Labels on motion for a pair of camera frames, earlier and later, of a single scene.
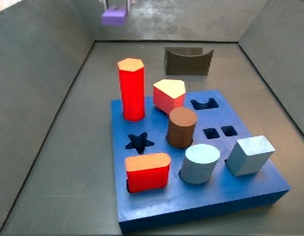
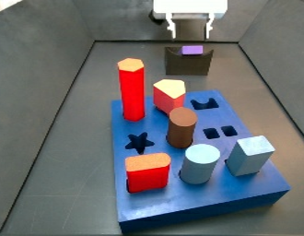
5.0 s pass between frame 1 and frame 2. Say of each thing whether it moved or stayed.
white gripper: moved
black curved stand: stayed
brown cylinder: stayed
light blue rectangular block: stayed
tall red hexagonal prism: stayed
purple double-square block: moved
